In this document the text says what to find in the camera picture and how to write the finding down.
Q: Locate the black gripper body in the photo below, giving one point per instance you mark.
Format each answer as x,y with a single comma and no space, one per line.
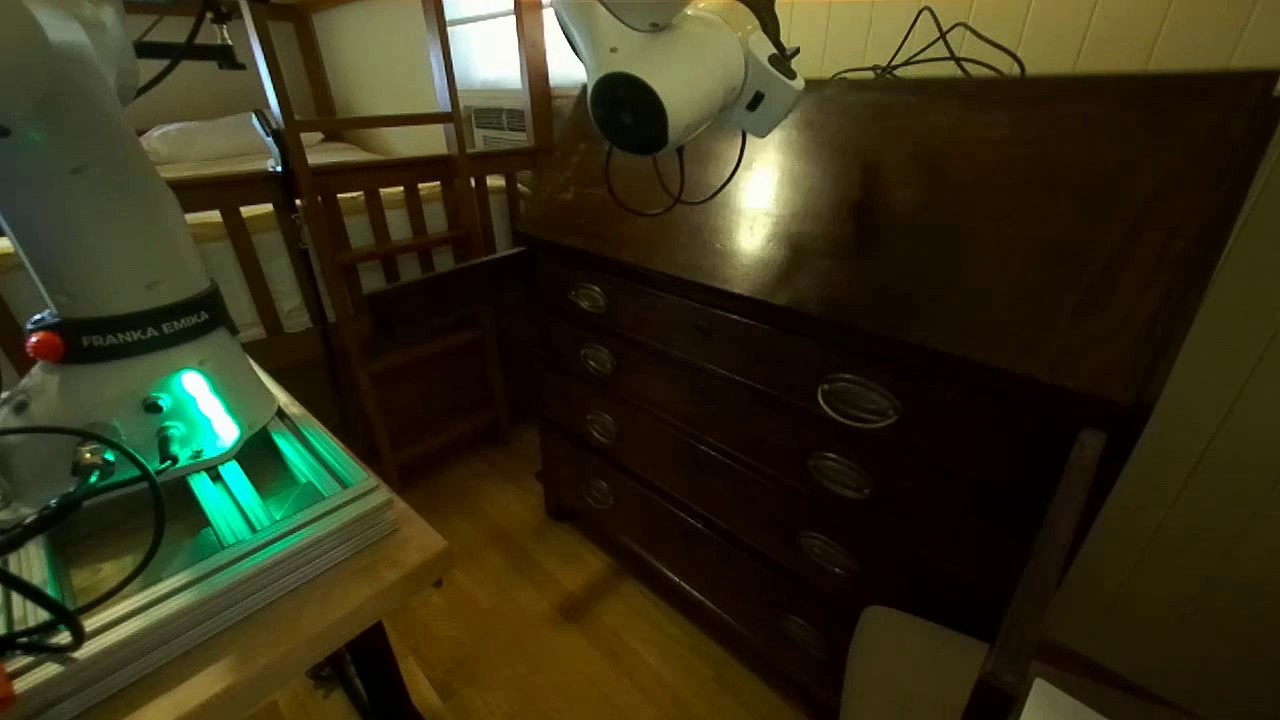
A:
764,28

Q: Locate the dark wooden drop-front lid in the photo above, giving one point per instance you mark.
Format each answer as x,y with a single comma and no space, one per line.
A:
935,227

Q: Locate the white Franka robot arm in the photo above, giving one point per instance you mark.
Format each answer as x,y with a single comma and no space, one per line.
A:
83,201

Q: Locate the dark wooden secretary cabinet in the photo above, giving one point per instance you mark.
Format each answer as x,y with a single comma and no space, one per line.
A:
1025,441

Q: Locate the dark wooden drawer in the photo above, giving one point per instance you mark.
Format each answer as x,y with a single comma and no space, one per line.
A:
706,482
706,341
695,562
706,413

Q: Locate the white mattress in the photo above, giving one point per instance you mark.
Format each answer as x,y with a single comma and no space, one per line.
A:
404,221

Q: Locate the wooden chair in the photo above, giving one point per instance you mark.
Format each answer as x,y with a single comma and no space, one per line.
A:
324,175

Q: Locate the white pillow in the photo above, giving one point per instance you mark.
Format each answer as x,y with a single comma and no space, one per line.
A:
215,137

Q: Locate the black tripod stand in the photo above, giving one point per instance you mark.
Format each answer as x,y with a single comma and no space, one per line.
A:
187,33

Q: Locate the wooden pull-out lid support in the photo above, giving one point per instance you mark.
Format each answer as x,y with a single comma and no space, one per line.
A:
1055,562

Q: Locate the light wooden robot table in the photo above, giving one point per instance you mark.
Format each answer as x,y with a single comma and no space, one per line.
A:
315,627

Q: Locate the red round button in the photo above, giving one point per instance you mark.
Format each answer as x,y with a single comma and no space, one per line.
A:
47,346

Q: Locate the white wall heater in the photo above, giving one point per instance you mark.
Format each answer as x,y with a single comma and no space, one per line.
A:
498,118

